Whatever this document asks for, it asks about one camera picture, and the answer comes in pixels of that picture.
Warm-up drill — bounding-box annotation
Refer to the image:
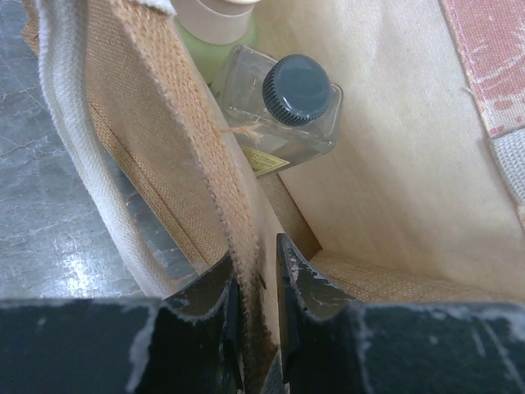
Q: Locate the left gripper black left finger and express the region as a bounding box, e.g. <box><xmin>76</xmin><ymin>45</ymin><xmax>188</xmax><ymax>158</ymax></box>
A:
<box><xmin>1</xmin><ymin>256</ymin><xmax>242</xmax><ymax>393</ymax></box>

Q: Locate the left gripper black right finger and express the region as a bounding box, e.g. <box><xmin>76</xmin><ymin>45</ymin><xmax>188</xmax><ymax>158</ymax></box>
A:
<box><xmin>276</xmin><ymin>233</ymin><xmax>524</xmax><ymax>393</ymax></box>

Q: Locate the brown canvas bag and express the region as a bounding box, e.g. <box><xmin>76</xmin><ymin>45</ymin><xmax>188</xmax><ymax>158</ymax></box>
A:
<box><xmin>23</xmin><ymin>1</ymin><xmax>524</xmax><ymax>393</ymax></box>

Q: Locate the clear bottle yellow label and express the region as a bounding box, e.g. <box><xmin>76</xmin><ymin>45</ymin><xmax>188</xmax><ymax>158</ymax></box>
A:
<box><xmin>211</xmin><ymin>45</ymin><xmax>343</xmax><ymax>177</ymax></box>

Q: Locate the green bottle with pump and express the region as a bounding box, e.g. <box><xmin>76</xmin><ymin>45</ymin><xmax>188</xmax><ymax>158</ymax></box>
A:
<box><xmin>172</xmin><ymin>0</ymin><xmax>258</xmax><ymax>85</ymax></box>

